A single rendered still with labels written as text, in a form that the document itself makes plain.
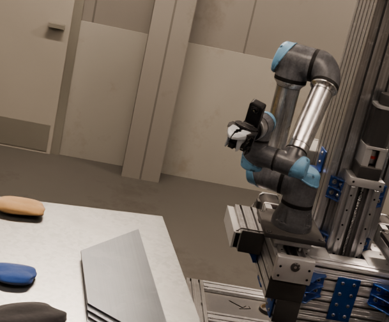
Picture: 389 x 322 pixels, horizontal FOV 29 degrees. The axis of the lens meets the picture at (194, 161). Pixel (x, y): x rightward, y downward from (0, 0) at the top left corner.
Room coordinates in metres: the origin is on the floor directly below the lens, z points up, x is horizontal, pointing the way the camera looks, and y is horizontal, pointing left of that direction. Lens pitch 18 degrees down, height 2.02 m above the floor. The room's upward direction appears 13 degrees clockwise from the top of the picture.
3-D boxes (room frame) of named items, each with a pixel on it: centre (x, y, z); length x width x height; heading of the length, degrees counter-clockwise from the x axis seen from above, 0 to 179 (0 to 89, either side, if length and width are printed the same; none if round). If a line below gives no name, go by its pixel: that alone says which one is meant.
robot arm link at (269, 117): (2.38, -0.19, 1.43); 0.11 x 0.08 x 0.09; 161
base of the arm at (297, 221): (2.58, -0.40, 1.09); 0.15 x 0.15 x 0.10
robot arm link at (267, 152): (2.37, -0.20, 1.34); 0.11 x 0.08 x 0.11; 71
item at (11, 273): (1.73, 0.39, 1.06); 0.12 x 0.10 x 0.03; 106
